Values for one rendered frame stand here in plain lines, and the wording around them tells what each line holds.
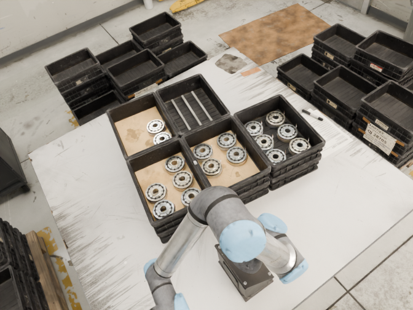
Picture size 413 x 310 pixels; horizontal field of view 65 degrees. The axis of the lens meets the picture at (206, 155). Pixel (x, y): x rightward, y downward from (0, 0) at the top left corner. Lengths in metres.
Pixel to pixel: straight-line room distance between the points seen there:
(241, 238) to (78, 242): 1.12
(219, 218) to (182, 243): 0.21
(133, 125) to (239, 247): 1.25
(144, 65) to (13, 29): 2.02
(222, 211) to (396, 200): 1.13
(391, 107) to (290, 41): 1.65
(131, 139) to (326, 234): 1.12
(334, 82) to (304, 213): 1.39
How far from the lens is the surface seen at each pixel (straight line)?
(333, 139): 1.97
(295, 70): 3.05
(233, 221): 0.86
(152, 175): 1.69
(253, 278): 1.39
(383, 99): 2.58
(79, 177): 2.02
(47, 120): 3.60
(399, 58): 2.95
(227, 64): 2.41
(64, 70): 3.21
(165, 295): 1.15
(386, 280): 2.43
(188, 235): 1.03
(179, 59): 3.09
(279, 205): 1.69
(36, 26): 4.56
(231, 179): 1.61
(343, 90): 2.75
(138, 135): 1.88
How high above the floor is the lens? 2.19
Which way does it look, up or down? 53 degrees down
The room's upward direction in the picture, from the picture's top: 11 degrees counter-clockwise
